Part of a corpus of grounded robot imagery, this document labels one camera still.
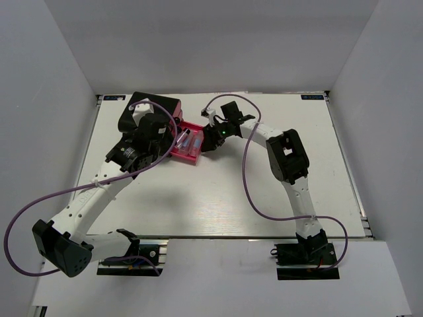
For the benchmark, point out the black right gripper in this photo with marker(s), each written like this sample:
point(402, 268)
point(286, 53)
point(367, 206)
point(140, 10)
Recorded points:
point(211, 139)

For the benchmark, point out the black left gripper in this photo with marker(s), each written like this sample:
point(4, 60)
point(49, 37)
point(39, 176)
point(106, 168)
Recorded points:
point(167, 140)

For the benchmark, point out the clear plastic bottle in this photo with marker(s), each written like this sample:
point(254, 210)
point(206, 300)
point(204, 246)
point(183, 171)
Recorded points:
point(195, 147)

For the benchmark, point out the pink bottom drawer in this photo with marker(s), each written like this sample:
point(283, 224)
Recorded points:
point(187, 158)

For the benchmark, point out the black drawer organizer cabinet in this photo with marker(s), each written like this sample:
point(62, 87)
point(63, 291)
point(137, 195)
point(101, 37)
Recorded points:
point(142, 103)

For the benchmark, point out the clear bottle blue label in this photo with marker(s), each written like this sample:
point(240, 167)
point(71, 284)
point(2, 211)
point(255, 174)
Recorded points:
point(184, 149)

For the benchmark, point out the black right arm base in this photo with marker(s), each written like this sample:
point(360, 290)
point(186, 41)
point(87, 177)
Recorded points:
point(294, 264)

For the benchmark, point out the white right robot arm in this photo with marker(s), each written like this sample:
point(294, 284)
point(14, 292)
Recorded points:
point(288, 161)

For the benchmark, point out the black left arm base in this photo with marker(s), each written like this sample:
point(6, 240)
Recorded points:
point(149, 261)

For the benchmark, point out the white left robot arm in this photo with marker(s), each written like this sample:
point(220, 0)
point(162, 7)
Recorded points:
point(64, 240)

